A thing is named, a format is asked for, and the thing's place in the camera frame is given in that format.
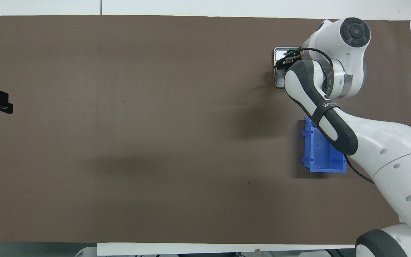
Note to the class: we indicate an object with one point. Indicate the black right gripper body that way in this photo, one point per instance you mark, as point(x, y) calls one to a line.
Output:
point(285, 61)

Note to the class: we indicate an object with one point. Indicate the green push button switch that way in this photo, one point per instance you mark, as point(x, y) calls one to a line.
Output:
point(293, 51)

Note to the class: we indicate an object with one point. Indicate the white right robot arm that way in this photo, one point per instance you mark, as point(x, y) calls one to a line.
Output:
point(387, 142)

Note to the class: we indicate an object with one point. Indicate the silver metal tray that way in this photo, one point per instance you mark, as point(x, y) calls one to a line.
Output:
point(279, 80)

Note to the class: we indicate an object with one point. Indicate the blue plastic storage bin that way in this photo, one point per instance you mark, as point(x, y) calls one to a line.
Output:
point(319, 157)

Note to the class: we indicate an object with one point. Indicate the brown table mat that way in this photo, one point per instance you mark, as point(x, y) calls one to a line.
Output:
point(155, 107)

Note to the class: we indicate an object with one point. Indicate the white round object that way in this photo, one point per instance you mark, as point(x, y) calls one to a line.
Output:
point(86, 251)

